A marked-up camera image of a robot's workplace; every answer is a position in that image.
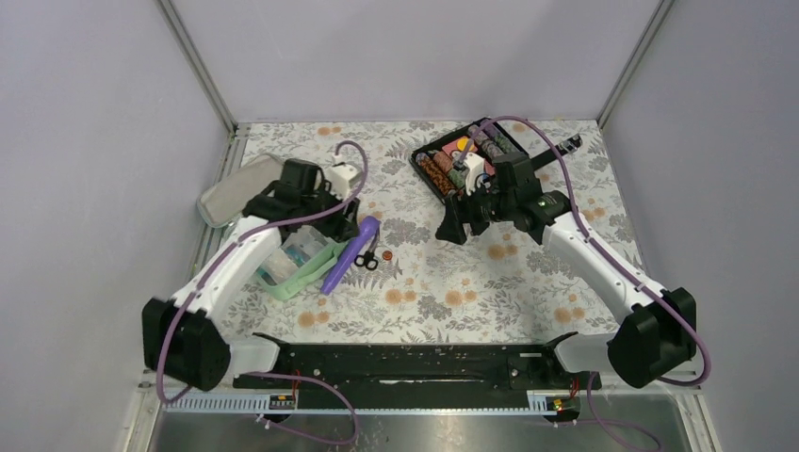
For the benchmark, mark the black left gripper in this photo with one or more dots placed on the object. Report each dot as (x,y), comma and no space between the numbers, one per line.
(344,225)

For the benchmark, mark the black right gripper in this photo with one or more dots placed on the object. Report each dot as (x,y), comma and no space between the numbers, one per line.
(459,210)

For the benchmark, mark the black handled scissors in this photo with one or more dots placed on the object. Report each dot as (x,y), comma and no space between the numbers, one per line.
(367,258)

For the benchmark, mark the mint green medicine kit case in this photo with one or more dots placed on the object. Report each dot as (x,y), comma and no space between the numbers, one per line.
(271,202)

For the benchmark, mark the teal item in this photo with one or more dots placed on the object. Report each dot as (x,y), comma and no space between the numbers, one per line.
(299,255)

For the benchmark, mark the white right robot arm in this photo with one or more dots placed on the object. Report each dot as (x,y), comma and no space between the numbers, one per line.
(656,326)

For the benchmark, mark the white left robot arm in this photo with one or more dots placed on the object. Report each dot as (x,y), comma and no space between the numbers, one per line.
(184,343)

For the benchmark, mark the purple flashlight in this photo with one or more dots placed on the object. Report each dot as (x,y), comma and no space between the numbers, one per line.
(369,227)

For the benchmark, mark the black poker chip case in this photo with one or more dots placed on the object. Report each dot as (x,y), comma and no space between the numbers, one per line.
(449,162)

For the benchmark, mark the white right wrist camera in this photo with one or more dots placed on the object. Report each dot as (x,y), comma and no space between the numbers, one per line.
(471,167)

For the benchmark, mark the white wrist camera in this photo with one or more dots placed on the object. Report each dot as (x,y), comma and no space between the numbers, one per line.
(471,167)
(344,177)

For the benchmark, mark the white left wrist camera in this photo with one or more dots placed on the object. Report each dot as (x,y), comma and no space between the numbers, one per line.
(344,177)

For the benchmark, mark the white slotted cable duct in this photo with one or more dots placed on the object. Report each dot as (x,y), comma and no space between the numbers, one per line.
(284,403)

